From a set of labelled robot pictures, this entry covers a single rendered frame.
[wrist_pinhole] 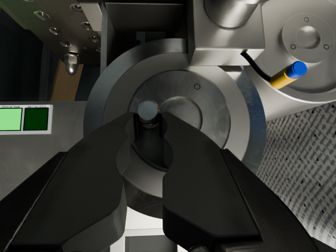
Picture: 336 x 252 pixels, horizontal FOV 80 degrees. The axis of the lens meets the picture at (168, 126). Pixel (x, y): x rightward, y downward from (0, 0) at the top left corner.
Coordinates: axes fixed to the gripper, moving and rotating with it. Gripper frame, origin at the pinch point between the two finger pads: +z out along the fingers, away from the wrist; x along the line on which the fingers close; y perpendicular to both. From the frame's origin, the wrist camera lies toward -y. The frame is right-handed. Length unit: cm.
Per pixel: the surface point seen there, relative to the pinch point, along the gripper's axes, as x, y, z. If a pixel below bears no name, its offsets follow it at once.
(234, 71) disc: 7.1, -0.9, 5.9
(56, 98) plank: -88, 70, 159
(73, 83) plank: -83, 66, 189
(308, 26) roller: 14.1, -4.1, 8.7
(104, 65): -3.8, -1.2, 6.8
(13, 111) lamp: -33.1, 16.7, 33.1
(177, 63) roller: 2.2, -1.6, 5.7
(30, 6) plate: -20.0, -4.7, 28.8
